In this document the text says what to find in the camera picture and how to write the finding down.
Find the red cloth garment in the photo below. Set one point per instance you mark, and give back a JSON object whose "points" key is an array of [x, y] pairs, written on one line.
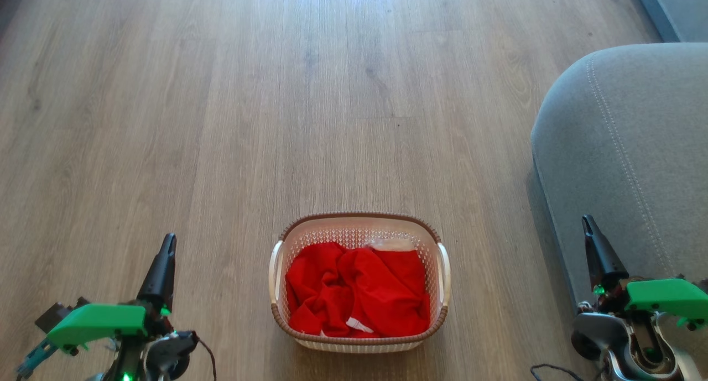
{"points": [[359, 292]]}

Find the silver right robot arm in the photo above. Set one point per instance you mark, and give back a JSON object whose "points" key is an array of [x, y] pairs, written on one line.
{"points": [[630, 345]]}

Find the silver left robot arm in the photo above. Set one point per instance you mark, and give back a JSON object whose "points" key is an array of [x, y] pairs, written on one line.
{"points": [[160, 356]]}

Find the white cloth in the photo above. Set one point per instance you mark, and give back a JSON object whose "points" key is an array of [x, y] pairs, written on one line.
{"points": [[394, 244]]}

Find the grey fabric sofa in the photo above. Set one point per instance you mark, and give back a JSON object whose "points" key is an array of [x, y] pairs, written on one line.
{"points": [[625, 160]]}

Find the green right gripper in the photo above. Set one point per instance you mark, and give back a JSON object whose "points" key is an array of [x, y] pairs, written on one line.
{"points": [[666, 298]]}

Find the white perforated laundry basket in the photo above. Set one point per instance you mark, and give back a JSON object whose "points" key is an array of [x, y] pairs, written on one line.
{"points": [[359, 229]]}

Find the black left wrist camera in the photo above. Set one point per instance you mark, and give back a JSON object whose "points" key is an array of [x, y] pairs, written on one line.
{"points": [[53, 316]]}

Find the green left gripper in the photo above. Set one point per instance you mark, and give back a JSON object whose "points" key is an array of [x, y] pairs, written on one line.
{"points": [[97, 320]]}

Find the grey upholstered furniture piece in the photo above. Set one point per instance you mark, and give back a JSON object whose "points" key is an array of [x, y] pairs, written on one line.
{"points": [[677, 8]]}

